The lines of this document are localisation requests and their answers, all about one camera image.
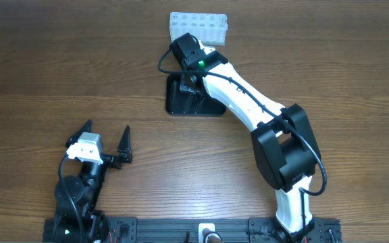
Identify black tray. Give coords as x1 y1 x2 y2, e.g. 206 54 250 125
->
165 73 228 117

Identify black cable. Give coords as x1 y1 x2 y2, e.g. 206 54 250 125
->
57 153 84 243
157 49 328 197

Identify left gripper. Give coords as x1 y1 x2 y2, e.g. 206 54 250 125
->
65 118 134 170

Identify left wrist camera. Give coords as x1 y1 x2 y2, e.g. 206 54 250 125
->
66 132 105 165

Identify mounting rail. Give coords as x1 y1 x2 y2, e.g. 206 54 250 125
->
42 217 343 243

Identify white test tube rack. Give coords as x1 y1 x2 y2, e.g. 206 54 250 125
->
169 11 230 47

